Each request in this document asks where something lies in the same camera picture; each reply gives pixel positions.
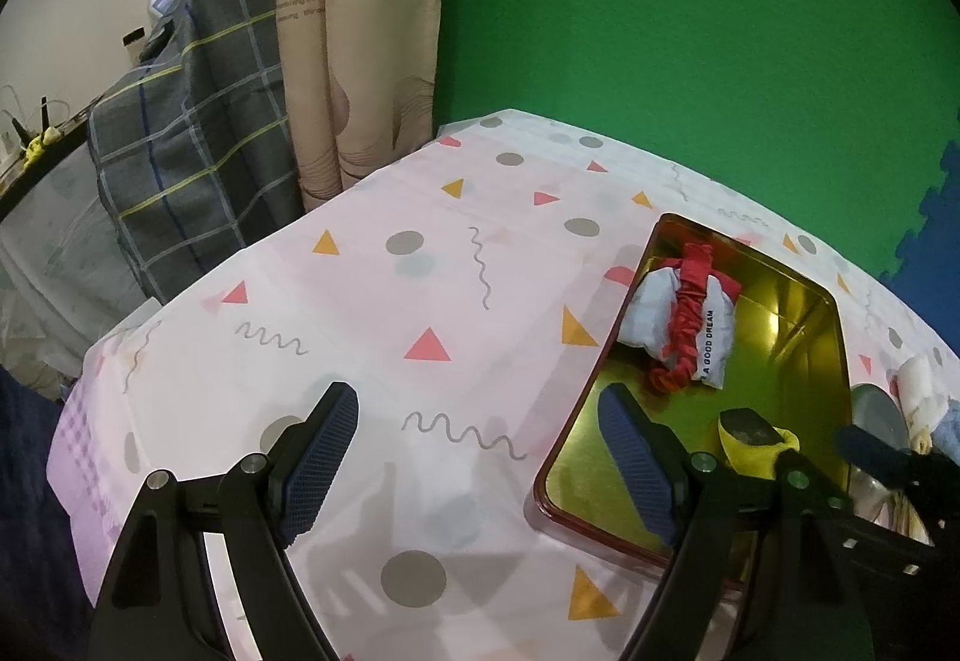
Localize light blue cloth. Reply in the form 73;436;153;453
930;402;960;463

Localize blue foam mat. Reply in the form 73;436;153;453
874;140;960;362

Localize white translucent net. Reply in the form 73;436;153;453
0;140;162;399

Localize black frame bar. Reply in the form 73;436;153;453
0;125;95;206

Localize red elastic scrunchie band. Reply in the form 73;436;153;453
649;242;743;398

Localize small yellow object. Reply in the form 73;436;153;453
26;128;65;163

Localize dark blue cloth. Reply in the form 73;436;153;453
0;365;98;661

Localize golden tin tray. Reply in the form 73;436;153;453
534;211;856;591

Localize pink patterned tablecloth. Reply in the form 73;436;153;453
46;108;960;661

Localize grey plaid blanket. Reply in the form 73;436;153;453
86;0;305;306

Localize white fluffy cloth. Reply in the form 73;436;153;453
891;350;960;422

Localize green foam mat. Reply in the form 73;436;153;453
433;0;960;280

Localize metal bowl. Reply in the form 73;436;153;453
850;382;912;523

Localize yellow sock with grey toe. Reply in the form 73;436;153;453
716;408;802;482

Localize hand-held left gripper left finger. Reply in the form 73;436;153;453
88;380;361;661

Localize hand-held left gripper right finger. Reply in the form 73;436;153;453
598;382;854;661

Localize beige printed curtain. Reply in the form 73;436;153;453
255;0;451;216

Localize white and red sock bundle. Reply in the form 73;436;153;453
616;263;737;390

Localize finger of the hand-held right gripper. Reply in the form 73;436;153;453
836;425;935;482

